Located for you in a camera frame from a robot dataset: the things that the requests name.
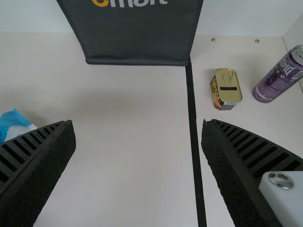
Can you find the blue white wet wipes pack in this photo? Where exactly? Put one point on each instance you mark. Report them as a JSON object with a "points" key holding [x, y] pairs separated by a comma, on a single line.
{"points": [[11, 125]]}

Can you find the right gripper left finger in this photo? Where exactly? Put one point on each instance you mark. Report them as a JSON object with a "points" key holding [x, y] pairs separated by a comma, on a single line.
{"points": [[30, 170]]}

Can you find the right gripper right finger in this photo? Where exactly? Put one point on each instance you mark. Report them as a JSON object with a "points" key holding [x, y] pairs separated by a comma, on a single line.
{"points": [[241, 170]]}

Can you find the purple can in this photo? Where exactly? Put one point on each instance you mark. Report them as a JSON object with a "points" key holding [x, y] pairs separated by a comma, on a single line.
{"points": [[277, 80]]}

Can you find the rectangular tin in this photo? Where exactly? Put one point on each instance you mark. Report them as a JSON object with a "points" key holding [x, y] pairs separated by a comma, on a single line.
{"points": [[229, 87]]}

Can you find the black strip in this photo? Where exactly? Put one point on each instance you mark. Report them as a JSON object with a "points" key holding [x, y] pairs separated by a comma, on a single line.
{"points": [[195, 142]]}

